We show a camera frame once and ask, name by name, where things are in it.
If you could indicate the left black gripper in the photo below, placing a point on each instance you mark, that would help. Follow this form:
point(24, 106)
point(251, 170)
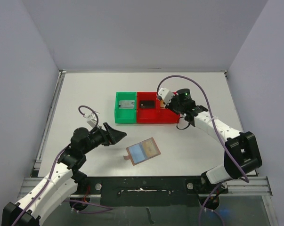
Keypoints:
point(106, 133)

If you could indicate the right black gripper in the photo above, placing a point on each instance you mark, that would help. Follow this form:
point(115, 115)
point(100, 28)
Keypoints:
point(171, 106)

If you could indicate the green plastic bin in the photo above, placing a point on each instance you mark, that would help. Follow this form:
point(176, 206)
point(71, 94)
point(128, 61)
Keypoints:
point(125, 111)

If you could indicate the blue credit card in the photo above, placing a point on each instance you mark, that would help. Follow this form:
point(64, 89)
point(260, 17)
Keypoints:
point(137, 153)

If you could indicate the red plastic double bin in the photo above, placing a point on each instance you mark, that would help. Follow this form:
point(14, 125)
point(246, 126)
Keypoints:
point(154, 116)

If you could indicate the brown leather card holder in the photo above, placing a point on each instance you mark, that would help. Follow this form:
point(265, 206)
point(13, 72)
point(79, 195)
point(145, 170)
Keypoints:
point(129, 158)

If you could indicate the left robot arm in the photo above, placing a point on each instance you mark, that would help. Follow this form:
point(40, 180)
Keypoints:
point(62, 180)

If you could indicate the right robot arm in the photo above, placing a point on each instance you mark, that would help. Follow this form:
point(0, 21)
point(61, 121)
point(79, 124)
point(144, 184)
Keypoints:
point(241, 155)

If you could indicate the black credit card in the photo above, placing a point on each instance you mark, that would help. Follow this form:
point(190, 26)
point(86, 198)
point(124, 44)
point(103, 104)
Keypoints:
point(147, 104)

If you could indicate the silver credit card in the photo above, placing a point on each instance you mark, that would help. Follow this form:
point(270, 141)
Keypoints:
point(127, 104)

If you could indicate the gold VIP card in holder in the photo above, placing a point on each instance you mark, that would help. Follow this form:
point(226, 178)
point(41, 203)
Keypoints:
point(150, 148)

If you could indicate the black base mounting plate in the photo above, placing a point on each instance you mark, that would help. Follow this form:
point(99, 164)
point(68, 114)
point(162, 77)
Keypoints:
point(146, 191)

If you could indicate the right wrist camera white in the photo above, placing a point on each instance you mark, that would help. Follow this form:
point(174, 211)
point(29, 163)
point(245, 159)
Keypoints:
point(165, 95)

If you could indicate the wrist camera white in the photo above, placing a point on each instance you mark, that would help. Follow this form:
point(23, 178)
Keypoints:
point(165, 95)
point(91, 119)

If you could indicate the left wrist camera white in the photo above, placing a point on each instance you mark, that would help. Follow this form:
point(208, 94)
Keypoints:
point(91, 119)

